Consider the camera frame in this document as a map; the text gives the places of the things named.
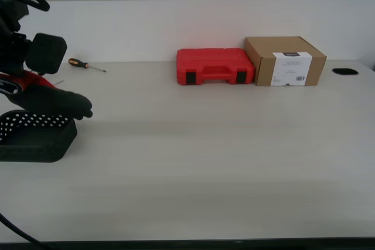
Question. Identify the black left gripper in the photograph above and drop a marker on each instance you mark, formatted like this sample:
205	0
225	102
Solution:
10	27

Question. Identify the red and black work glove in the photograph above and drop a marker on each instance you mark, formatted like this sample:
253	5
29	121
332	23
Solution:
52	100

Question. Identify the black perforated plastic basket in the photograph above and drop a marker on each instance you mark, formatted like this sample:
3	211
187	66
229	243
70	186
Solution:
32	141

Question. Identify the red plastic tool case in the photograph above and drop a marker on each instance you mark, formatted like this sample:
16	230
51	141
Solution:
215	64

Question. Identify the brown cardboard box white label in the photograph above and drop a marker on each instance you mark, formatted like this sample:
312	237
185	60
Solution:
288	61

